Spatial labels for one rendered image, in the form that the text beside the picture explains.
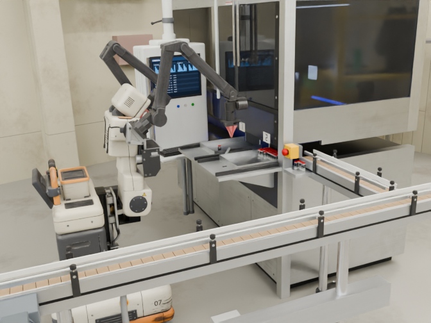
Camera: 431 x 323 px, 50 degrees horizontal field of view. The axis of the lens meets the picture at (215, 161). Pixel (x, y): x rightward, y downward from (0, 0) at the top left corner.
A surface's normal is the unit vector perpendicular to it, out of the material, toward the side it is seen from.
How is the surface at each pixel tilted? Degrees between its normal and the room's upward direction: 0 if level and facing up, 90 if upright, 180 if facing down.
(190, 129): 90
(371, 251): 90
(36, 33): 90
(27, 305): 0
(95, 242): 90
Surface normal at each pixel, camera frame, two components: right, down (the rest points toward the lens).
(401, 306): -0.03, -0.95
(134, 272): 0.39, 0.26
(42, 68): 0.58, 0.22
